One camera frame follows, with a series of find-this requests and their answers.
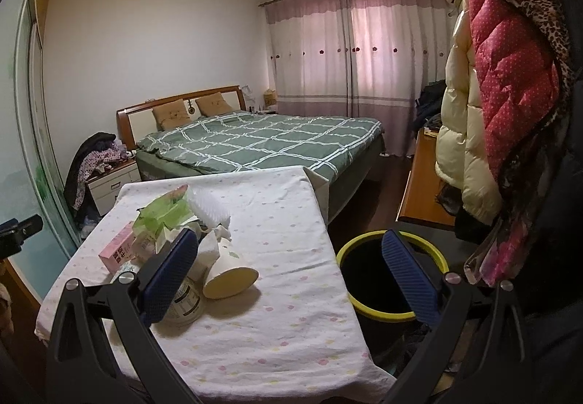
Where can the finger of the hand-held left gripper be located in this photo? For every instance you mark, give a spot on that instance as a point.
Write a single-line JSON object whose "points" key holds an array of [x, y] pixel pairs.
{"points": [[29, 225]]}

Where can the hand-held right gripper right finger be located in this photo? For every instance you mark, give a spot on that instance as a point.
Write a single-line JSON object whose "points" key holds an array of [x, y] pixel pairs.
{"points": [[410, 281]]}

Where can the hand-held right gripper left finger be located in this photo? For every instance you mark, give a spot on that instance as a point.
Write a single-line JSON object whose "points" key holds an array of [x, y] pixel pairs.
{"points": [[168, 281]]}

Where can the white supplement bottle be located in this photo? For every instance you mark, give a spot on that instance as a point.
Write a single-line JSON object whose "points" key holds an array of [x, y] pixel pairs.
{"points": [[186, 303]]}

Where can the black yellow-rimmed bin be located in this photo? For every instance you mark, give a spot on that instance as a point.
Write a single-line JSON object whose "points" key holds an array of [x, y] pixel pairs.
{"points": [[364, 276]]}

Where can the white paper cup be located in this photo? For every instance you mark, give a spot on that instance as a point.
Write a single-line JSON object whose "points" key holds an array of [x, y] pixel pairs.
{"points": [[227, 272]]}

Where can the pink box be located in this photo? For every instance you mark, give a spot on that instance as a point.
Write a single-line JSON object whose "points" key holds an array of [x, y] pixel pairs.
{"points": [[116, 249]]}

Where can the green plastic wrapper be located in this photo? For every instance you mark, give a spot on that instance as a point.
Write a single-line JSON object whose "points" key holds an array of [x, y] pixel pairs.
{"points": [[159, 212]]}

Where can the pile of clothes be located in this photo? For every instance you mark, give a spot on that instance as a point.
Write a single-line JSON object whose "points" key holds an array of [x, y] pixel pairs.
{"points": [[91, 162]]}

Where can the white nightstand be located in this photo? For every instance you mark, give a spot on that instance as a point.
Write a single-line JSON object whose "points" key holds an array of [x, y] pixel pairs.
{"points": [[109, 187]]}

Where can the wooden desk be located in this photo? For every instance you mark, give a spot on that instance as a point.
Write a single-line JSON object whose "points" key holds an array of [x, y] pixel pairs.
{"points": [[426, 185]]}

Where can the wardrobe sliding door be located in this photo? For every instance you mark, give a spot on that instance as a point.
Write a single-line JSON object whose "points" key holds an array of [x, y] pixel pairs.
{"points": [[32, 112]]}

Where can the white dotted table cloth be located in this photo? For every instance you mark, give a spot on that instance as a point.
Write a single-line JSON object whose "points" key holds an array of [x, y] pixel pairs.
{"points": [[282, 249]]}

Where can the wooden bed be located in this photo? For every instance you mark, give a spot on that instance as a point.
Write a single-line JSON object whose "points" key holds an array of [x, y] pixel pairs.
{"points": [[132, 121]]}

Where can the cream puffer jacket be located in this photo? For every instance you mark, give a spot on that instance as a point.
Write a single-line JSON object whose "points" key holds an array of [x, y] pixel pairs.
{"points": [[455, 135]]}

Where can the tan pillow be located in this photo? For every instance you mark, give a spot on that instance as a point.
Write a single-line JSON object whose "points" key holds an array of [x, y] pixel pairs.
{"points": [[214, 104], [171, 116]]}

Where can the green plaid duvet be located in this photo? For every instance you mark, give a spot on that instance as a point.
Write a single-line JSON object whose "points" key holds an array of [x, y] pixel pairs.
{"points": [[264, 139]]}

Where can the dark bag pile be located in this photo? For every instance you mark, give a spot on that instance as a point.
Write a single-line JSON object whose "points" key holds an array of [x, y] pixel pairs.
{"points": [[430, 105]]}

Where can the red dotted jacket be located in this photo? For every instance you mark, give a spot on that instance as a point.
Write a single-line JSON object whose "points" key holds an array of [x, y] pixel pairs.
{"points": [[510, 103]]}

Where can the wicker bedside lamp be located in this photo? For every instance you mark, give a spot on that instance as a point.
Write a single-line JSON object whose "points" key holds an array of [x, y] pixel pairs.
{"points": [[269, 98]]}

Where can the pink curtain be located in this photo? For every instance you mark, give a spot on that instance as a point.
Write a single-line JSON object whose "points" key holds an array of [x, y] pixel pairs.
{"points": [[355, 57]]}

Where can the leopard print scarf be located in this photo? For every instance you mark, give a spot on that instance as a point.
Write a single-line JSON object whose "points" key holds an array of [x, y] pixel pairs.
{"points": [[533, 3]]}

